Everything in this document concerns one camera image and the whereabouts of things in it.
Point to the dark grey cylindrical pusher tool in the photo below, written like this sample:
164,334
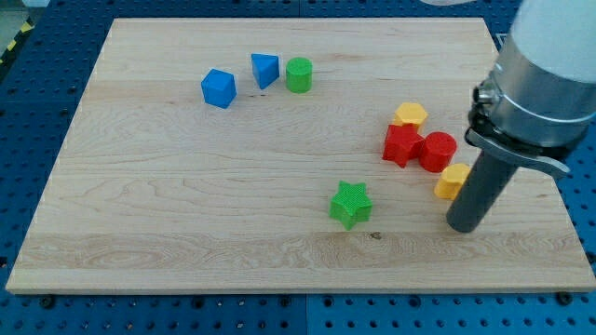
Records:
485,182

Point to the green star block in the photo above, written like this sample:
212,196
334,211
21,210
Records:
351,204

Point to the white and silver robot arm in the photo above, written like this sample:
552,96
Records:
535,105

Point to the red star block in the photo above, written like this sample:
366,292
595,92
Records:
402,144

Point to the yellow pentagon block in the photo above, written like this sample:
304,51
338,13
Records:
451,181

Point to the red cylinder block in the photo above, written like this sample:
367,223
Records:
437,151

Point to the yellow hexagon block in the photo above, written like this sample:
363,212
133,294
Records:
410,114

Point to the green cylinder block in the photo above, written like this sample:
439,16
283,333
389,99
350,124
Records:
299,75

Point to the blue triangle block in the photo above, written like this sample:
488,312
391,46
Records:
265,69

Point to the wooden board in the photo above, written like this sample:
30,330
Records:
154,191

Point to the blue cube block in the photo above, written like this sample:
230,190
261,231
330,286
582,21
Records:
219,88

